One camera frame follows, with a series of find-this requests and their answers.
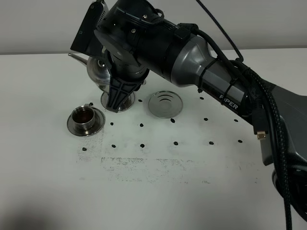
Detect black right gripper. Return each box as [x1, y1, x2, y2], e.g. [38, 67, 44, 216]
[103, 46, 150, 113]

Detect stainless steel teapot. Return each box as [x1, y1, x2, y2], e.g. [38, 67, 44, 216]
[68, 52, 147, 93]

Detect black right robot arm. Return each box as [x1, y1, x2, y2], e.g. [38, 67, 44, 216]
[94, 0, 307, 219]

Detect far stainless steel saucer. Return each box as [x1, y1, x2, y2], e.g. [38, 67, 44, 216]
[100, 92, 135, 112]

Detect stainless steel saucer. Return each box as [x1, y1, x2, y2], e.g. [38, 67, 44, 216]
[67, 107, 105, 137]
[100, 92, 135, 112]

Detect near stainless steel saucer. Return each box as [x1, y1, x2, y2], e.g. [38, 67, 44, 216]
[67, 107, 105, 137]

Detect near stainless steel teacup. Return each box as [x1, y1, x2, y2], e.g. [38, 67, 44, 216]
[71, 104, 95, 129]

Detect steel saucer under teapot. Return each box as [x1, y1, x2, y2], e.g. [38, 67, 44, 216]
[148, 91, 183, 118]

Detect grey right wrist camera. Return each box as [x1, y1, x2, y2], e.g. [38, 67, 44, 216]
[71, 0, 109, 58]

